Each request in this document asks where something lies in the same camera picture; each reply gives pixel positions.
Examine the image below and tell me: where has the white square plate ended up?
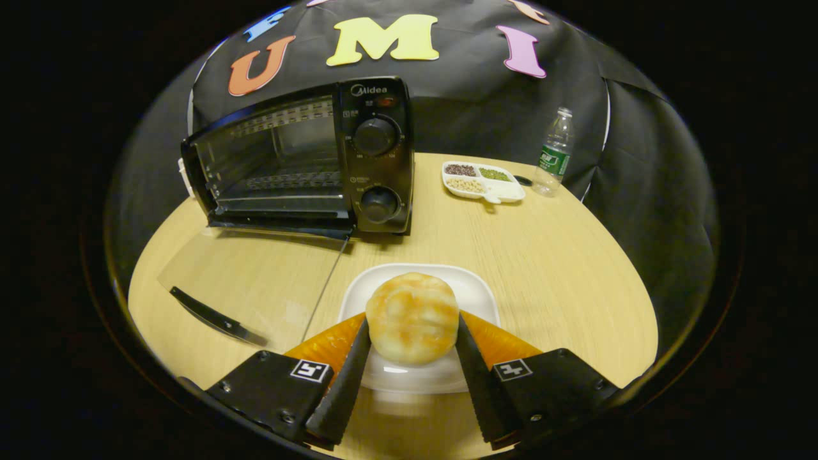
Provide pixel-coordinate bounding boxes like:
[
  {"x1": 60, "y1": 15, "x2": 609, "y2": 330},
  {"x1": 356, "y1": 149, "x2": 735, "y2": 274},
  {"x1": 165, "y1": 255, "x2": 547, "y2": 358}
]
[{"x1": 337, "y1": 263, "x2": 501, "y2": 394}]

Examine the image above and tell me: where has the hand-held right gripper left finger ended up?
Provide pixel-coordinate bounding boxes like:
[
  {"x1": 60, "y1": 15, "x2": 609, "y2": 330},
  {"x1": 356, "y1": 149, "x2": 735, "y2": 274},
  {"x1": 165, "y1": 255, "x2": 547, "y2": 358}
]
[{"x1": 204, "y1": 313, "x2": 373, "y2": 448}]

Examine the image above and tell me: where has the round golden bread bun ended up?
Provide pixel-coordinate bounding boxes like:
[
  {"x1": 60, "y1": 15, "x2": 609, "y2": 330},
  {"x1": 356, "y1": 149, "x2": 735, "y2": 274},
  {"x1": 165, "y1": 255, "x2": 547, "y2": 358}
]
[{"x1": 366, "y1": 272, "x2": 460, "y2": 367}]

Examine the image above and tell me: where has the clear plastic water bottle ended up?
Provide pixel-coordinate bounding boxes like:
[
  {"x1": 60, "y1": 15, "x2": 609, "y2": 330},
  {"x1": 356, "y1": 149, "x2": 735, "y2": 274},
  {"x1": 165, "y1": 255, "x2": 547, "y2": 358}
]
[{"x1": 532, "y1": 107, "x2": 575, "y2": 197}]

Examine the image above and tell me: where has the white divided tray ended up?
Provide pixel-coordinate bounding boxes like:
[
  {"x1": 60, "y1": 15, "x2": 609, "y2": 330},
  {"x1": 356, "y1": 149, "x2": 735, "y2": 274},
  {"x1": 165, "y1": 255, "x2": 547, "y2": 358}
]
[{"x1": 441, "y1": 160, "x2": 527, "y2": 205}]

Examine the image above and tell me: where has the black electric oven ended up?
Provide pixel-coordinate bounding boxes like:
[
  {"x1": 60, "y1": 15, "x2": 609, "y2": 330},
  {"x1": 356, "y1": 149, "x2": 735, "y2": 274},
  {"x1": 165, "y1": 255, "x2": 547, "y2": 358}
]
[{"x1": 157, "y1": 76, "x2": 415, "y2": 349}]

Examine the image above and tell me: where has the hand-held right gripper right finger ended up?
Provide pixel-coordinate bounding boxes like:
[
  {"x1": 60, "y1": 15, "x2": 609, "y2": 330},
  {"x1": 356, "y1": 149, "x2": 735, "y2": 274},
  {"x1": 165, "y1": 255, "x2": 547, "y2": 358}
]
[{"x1": 455, "y1": 312, "x2": 621, "y2": 451}]

